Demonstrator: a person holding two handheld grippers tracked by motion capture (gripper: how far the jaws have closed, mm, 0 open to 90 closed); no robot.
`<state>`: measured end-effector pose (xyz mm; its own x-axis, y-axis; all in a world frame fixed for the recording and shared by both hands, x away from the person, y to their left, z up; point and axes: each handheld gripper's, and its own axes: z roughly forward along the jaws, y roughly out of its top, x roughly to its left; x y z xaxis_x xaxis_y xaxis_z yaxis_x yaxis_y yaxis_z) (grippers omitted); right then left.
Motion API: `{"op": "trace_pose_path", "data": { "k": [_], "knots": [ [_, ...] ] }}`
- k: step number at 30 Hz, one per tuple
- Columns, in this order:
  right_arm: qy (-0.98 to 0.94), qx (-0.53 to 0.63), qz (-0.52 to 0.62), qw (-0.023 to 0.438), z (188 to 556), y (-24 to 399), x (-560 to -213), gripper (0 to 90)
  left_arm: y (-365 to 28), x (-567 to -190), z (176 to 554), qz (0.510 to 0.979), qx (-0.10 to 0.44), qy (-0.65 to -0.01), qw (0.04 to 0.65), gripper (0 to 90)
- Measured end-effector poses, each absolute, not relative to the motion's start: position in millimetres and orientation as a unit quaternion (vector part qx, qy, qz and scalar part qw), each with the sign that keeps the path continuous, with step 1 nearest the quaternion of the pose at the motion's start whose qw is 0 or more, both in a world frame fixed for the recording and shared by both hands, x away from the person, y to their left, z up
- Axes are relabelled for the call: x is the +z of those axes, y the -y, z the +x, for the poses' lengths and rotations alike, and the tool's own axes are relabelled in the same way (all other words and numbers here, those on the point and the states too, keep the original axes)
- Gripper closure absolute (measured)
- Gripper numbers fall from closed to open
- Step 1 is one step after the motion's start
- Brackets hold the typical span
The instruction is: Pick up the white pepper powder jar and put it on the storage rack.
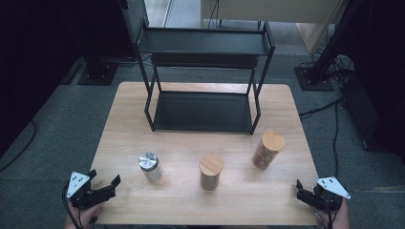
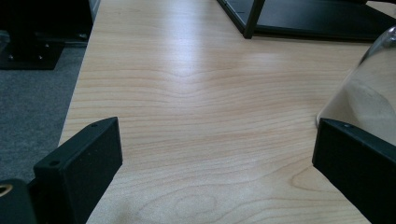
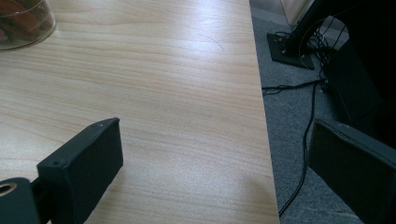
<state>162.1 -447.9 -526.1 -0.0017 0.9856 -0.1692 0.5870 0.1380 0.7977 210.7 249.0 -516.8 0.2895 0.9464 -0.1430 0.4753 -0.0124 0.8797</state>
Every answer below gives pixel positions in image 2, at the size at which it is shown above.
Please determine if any glass jar with white contents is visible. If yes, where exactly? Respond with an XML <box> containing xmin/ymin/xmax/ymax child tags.
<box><xmin>316</xmin><ymin>25</ymin><xmax>396</xmax><ymax>147</ymax></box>

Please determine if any black stand with base plate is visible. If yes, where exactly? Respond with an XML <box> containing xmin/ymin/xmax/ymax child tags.
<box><xmin>0</xmin><ymin>29</ymin><xmax>90</xmax><ymax>71</ymax></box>

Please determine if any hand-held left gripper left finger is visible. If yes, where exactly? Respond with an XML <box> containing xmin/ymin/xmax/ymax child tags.
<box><xmin>32</xmin><ymin>117</ymin><xmax>123</xmax><ymax>224</ymax></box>

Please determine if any black metal shelf rack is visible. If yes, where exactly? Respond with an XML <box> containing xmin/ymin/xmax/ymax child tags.
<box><xmin>217</xmin><ymin>0</ymin><xmax>396</xmax><ymax>42</ymax></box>

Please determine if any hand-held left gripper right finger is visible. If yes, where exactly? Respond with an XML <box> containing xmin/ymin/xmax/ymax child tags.
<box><xmin>312</xmin><ymin>118</ymin><xmax>396</xmax><ymax>224</ymax></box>

